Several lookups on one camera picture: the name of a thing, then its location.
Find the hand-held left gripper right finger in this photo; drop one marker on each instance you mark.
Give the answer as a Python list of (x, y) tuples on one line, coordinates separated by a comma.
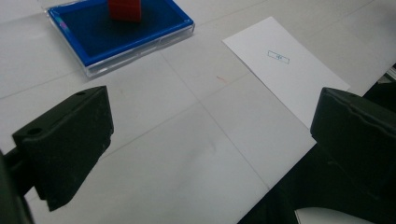
[(358, 133)]

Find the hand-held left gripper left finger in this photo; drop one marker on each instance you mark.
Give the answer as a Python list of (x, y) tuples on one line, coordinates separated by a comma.
[(68, 140)]

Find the blue ink pad case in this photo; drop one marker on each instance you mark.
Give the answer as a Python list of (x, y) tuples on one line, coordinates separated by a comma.
[(118, 34)]

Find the red stamp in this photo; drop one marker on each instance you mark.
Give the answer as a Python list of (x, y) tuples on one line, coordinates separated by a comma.
[(125, 10)]

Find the white paper sheet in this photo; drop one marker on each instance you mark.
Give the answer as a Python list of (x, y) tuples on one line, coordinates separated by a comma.
[(286, 71)]

